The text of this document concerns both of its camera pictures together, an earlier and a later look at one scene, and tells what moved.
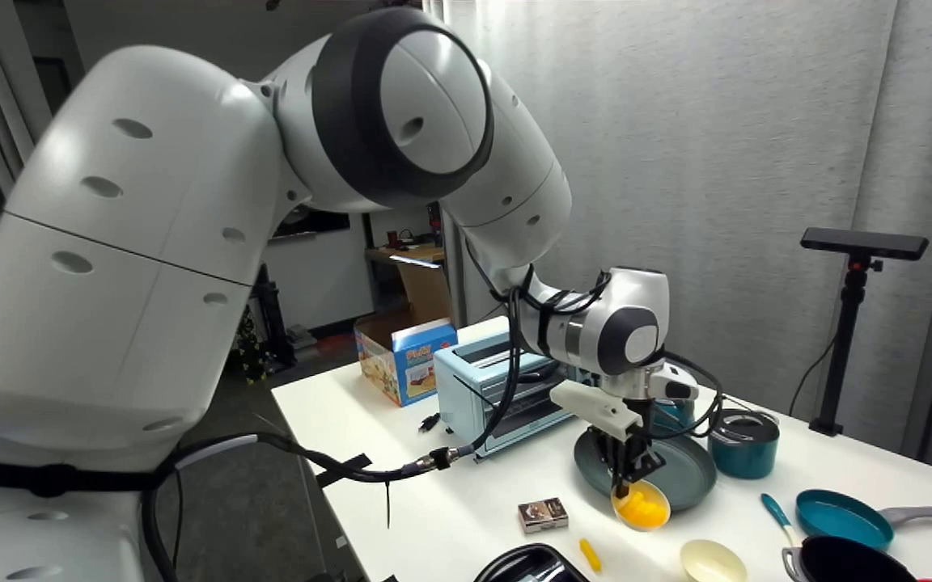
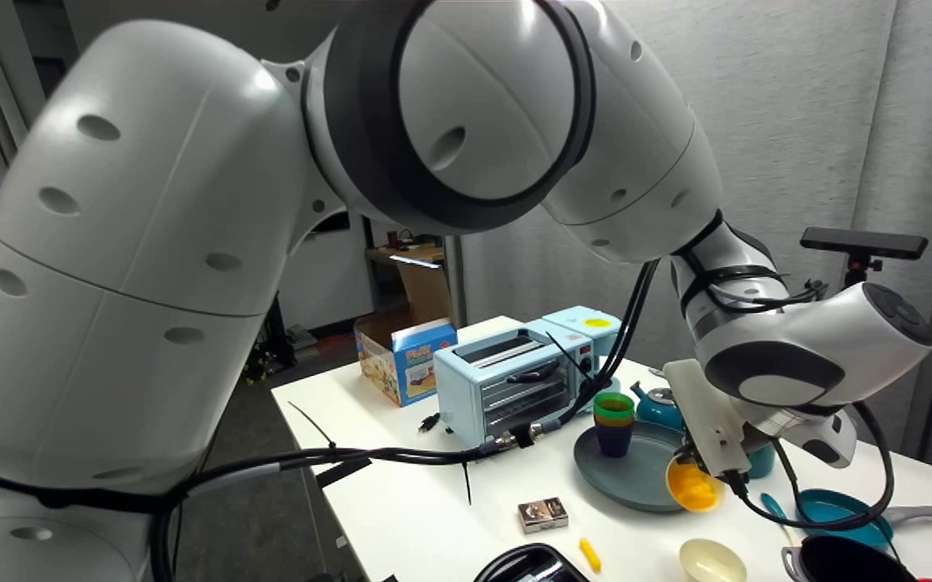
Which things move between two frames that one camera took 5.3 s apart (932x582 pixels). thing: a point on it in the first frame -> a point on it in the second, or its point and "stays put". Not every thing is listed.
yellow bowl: (641, 509) -> (689, 485)
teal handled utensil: (777, 511) stays put
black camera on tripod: (862, 257) stays put
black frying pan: (833, 556) stays put
